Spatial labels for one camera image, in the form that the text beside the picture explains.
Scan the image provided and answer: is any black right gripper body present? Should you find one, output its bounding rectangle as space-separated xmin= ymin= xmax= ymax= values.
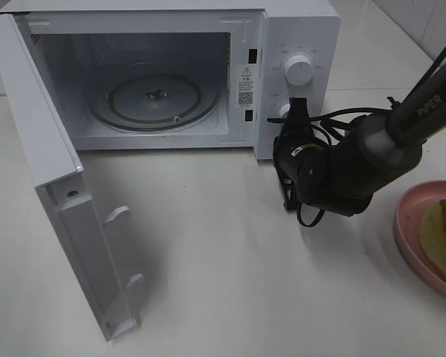
xmin=271 ymin=97 xmax=316 ymax=210

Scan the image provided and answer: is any pink plate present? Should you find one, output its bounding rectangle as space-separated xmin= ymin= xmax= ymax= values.
xmin=393 ymin=180 xmax=446 ymax=297

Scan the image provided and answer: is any white bread sandwich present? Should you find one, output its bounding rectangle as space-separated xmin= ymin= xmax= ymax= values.
xmin=419 ymin=199 xmax=446 ymax=282

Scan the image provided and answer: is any white microwave door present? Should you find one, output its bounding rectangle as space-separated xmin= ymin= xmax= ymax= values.
xmin=0 ymin=14 xmax=140 ymax=341

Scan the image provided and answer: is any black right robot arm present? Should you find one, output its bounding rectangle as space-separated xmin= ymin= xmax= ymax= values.
xmin=273 ymin=63 xmax=446 ymax=225

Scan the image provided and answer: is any white lower timer knob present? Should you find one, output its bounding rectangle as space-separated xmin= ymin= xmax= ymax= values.
xmin=278 ymin=103 xmax=291 ymax=119

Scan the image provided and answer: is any white upper power knob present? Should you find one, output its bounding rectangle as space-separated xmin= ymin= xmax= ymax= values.
xmin=284 ymin=53 xmax=315 ymax=86

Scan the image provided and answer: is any white warning label sticker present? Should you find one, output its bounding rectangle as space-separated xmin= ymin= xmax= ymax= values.
xmin=236 ymin=64 xmax=257 ymax=108

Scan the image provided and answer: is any glass microwave turntable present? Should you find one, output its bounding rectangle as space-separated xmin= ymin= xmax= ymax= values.
xmin=88 ymin=62 xmax=227 ymax=132

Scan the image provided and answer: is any white microwave oven body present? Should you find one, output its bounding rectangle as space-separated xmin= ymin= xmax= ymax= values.
xmin=0 ymin=1 xmax=340 ymax=160

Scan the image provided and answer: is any black camera cable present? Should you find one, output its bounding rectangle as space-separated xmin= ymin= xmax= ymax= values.
xmin=267 ymin=22 xmax=446 ymax=228

